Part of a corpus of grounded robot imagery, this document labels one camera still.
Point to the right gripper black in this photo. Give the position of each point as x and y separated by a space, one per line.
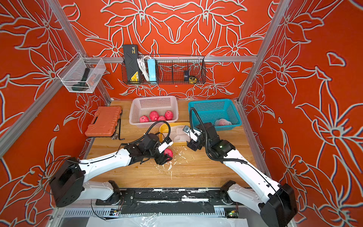
193 145

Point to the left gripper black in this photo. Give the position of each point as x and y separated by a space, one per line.
163 160

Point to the netted apple large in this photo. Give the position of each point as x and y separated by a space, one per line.
168 152

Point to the netted apple bottom hidden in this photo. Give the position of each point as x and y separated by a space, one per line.
222 122

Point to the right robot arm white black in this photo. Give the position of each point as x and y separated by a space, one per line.
275 203

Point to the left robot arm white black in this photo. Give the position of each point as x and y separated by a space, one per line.
73 180

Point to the teal plastic basket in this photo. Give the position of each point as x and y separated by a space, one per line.
211 111

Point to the yellow plastic tray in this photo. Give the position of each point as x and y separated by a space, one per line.
164 131

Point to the pink plastic basket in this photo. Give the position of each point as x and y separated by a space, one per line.
145 105

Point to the small tape measure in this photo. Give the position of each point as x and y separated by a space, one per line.
193 80

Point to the orange tool case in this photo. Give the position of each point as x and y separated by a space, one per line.
104 122

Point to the light blue power bank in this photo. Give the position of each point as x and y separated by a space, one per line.
151 63

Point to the dark green tool in box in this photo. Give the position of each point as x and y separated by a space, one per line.
81 86

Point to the black yellow device box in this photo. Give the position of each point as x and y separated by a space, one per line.
131 68

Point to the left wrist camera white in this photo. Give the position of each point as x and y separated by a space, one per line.
167 142

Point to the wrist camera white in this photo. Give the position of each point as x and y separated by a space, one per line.
167 142
193 134

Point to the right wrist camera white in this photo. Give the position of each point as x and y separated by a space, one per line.
193 134

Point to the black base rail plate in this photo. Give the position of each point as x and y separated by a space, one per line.
169 201

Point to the black wire wall basket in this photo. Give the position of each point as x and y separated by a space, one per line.
173 69

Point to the clear acrylic wall box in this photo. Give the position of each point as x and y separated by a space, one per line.
72 72

